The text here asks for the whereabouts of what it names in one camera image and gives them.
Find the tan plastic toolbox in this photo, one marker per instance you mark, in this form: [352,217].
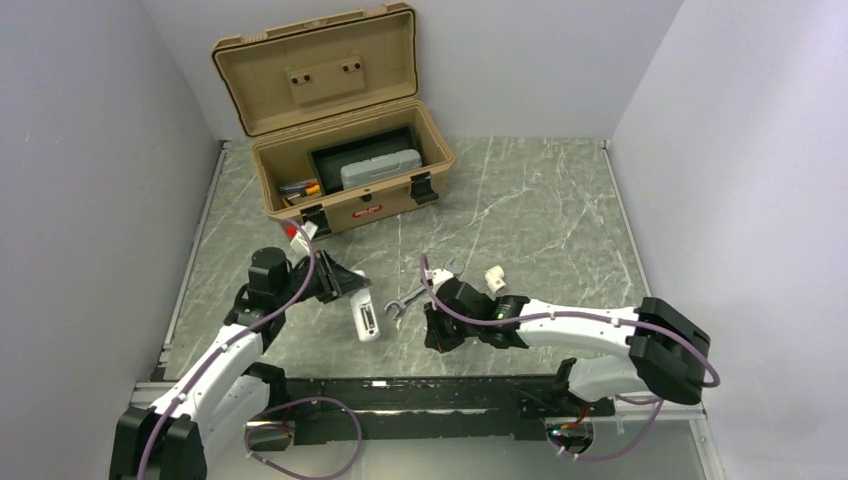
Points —
[328,80]

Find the orange handled tool in toolbox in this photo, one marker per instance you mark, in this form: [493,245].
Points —
[289,193]

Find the white pipe elbow fitting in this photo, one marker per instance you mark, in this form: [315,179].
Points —
[494,278]

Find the silver combination wrench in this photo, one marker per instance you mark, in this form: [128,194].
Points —
[397,308]

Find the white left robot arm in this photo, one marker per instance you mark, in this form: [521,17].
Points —
[179,433]

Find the grey plastic bit case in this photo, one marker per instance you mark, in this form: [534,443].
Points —
[380,167]

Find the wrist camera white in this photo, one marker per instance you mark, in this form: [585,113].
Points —
[299,239]
[439,275]

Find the black tray in toolbox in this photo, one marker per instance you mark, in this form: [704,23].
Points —
[328,160]

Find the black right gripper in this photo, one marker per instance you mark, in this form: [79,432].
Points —
[435,338]

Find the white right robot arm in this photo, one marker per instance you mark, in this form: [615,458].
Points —
[649,347]

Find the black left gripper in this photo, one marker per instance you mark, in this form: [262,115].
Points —
[334,279]

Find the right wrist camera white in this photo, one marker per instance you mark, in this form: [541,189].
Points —
[439,275]

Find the white remote control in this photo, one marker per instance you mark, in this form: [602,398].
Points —
[364,315]

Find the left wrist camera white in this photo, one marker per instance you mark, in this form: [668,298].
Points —
[299,239]

